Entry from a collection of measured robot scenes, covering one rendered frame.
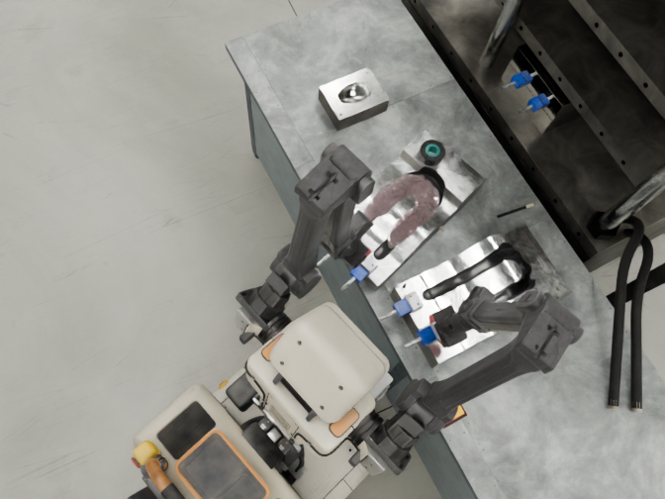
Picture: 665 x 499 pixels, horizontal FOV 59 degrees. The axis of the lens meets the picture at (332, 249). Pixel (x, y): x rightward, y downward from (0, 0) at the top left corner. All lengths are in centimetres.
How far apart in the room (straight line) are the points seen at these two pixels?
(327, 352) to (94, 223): 191
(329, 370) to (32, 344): 185
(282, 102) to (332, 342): 115
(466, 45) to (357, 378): 157
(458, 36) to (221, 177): 127
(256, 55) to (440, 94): 69
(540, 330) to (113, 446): 196
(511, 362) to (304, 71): 144
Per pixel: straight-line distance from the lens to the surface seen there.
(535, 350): 109
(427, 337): 171
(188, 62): 332
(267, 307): 139
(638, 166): 205
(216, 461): 167
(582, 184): 225
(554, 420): 194
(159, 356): 267
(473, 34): 248
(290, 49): 230
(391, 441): 135
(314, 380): 124
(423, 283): 181
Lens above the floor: 257
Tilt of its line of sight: 69 degrees down
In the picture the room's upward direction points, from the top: 10 degrees clockwise
